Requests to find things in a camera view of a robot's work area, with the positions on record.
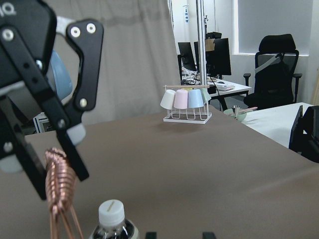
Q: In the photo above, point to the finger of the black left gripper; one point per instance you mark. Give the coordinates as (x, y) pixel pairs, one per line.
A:
(16, 154)

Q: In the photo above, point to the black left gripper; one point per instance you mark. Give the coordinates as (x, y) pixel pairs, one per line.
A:
(17, 44)

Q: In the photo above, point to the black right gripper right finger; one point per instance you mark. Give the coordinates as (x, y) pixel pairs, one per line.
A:
(208, 235)

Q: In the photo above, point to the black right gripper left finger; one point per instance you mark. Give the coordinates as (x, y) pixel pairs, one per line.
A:
(151, 235)

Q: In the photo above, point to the copper wire bottle basket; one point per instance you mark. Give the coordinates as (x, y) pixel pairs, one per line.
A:
(59, 187)

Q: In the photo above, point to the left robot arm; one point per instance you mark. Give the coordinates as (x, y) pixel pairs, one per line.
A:
(64, 110)

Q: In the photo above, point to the tea bottle rear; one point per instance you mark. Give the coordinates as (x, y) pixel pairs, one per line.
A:
(112, 222)

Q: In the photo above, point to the white cup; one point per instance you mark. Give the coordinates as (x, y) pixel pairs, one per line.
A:
(168, 99)

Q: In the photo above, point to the yellow cup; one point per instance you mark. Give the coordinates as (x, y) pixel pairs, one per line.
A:
(187, 88)

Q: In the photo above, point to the pink cup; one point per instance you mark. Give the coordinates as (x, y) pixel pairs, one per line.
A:
(181, 99)

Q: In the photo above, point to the white cup rack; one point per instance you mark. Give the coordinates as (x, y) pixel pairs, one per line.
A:
(190, 115)

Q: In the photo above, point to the distant green bowl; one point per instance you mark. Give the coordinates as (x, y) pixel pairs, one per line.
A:
(238, 113)

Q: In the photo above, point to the blue cup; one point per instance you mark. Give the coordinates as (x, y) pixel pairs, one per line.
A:
(195, 99)

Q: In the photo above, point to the light green cup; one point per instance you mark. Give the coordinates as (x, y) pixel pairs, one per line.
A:
(205, 95)

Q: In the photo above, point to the black office chair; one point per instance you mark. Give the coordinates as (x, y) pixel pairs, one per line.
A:
(276, 83)

